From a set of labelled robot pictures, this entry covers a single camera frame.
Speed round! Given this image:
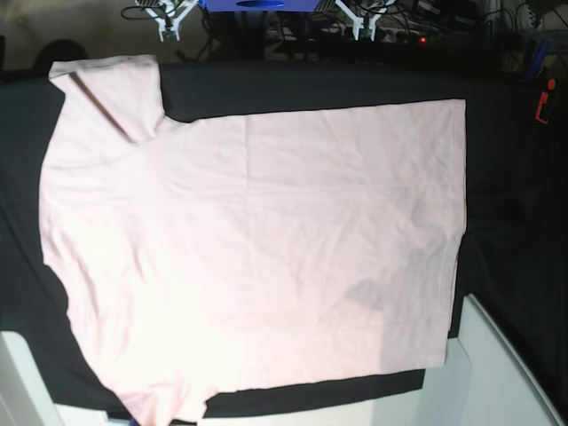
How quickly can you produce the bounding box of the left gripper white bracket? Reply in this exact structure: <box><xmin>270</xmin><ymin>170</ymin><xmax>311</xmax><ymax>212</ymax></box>
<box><xmin>335</xmin><ymin>0</ymin><xmax>385</xmax><ymax>41</ymax></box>

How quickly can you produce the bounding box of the blue handled tool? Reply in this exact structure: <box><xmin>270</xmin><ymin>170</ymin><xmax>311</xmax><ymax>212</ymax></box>
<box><xmin>524</xmin><ymin>40</ymin><xmax>550</xmax><ymax>80</ymax></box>

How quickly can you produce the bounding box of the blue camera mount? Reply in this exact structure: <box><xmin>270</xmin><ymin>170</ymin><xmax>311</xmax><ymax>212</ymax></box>
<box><xmin>198</xmin><ymin>0</ymin><xmax>320</xmax><ymax>12</ymax></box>

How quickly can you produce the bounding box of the black table cloth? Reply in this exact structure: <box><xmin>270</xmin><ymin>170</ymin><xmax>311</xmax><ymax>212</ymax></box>
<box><xmin>1</xmin><ymin>62</ymin><xmax>567</xmax><ymax>416</ymax></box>

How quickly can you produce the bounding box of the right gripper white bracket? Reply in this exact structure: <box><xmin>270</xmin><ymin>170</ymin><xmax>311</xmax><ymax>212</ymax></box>
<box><xmin>135</xmin><ymin>0</ymin><xmax>197</xmax><ymax>42</ymax></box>

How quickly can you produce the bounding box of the pink T-shirt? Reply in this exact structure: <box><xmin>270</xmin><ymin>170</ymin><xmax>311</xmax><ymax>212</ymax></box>
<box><xmin>38</xmin><ymin>55</ymin><xmax>466</xmax><ymax>425</ymax></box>

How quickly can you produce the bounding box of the red and black clamp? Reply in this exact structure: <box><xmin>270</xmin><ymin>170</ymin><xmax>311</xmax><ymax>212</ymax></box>
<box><xmin>534</xmin><ymin>78</ymin><xmax>556</xmax><ymax>124</ymax></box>

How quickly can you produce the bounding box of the black power strip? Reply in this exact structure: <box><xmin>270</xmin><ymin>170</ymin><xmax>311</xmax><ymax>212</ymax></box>
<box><xmin>268</xmin><ymin>24</ymin><xmax>430</xmax><ymax>45</ymax></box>

